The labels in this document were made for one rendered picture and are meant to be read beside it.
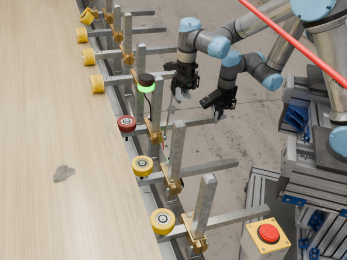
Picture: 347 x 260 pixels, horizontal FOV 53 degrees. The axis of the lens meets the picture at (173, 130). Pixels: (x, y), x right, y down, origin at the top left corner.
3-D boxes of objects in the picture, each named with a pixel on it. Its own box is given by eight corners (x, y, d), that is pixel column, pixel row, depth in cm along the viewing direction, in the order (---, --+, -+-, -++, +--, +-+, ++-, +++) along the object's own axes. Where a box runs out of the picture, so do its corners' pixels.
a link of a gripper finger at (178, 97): (180, 111, 141) (183, 92, 135) (171, 103, 145) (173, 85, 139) (186, 108, 143) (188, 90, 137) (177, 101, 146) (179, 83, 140)
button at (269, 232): (270, 225, 74) (272, 221, 73) (281, 241, 71) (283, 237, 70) (254, 230, 73) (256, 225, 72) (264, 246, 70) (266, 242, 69)
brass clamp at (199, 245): (193, 218, 126) (195, 210, 122) (208, 251, 116) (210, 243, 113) (177, 222, 124) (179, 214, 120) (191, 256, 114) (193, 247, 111)
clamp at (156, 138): (153, 124, 158) (154, 115, 155) (162, 144, 148) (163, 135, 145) (141, 126, 156) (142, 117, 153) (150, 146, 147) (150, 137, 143)
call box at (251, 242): (264, 236, 80) (273, 216, 75) (281, 263, 75) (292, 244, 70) (237, 244, 78) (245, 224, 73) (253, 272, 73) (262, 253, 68)
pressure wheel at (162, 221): (155, 224, 121) (156, 203, 113) (176, 232, 119) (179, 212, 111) (144, 242, 115) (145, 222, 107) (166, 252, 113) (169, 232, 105)
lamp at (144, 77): (149, 116, 146) (152, 72, 132) (153, 125, 142) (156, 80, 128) (136, 118, 144) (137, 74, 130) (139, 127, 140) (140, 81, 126)
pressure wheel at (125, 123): (133, 132, 156) (133, 112, 148) (137, 144, 150) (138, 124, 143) (115, 135, 153) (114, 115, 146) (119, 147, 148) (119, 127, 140)
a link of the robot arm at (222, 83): (223, 82, 143) (215, 72, 149) (221, 91, 146) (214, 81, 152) (239, 80, 146) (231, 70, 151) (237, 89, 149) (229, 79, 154)
